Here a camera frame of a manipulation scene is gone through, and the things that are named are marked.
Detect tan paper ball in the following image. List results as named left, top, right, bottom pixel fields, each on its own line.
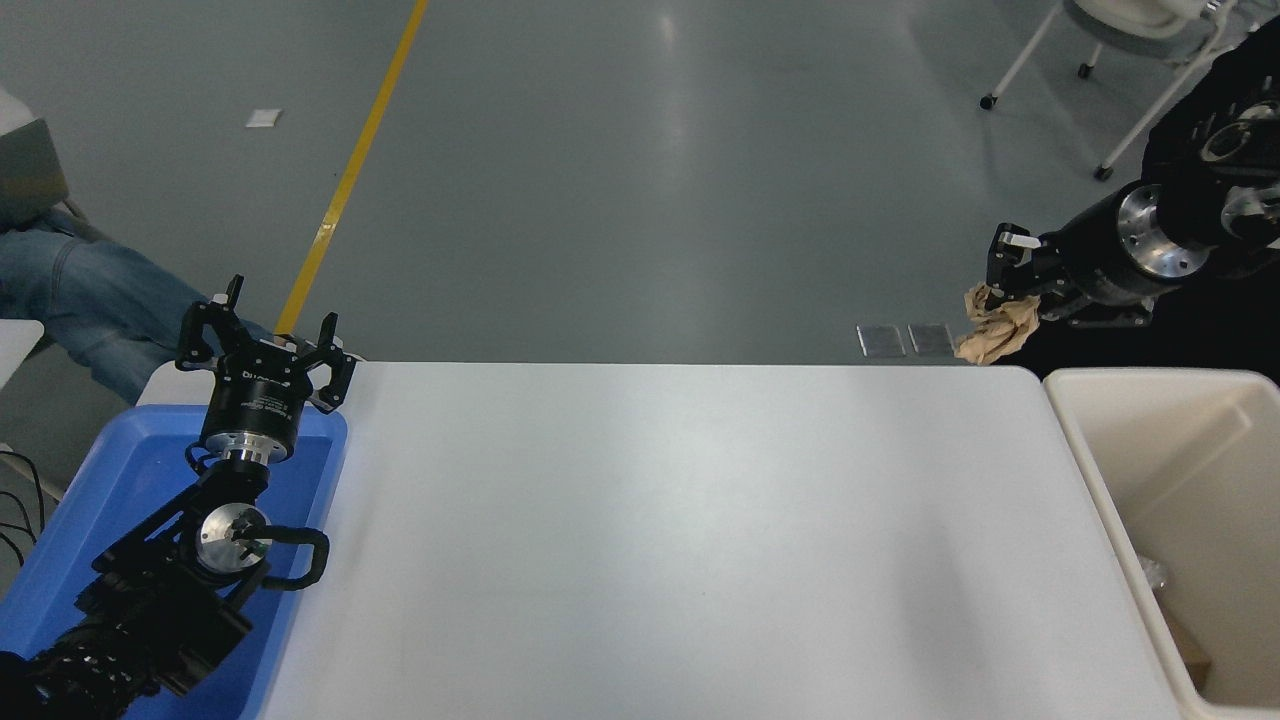
left=954, top=283, right=1042, bottom=367

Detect seated person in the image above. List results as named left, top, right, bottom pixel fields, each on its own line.
left=0, top=213, right=273, bottom=406

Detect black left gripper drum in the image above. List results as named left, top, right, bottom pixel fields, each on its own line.
left=200, top=340, right=314, bottom=449

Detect white side table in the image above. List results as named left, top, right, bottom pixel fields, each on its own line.
left=0, top=319, right=47, bottom=389

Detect grey box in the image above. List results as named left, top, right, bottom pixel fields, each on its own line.
left=0, top=88, right=69, bottom=233

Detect white wheeled chair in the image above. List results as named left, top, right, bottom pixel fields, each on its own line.
left=980, top=0, right=1253, bottom=183

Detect brown cardboard piece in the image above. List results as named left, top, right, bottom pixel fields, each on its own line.
left=1160, top=610, right=1213, bottom=693

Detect blue plastic tray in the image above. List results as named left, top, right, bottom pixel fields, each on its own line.
left=0, top=403, right=349, bottom=720

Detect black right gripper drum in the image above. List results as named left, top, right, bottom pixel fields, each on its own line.
left=1038, top=188, right=1153, bottom=308

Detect black cables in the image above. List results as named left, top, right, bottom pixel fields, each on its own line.
left=0, top=447, right=47, bottom=567

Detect large pale plastic bin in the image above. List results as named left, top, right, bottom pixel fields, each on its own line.
left=1042, top=367, right=1280, bottom=720

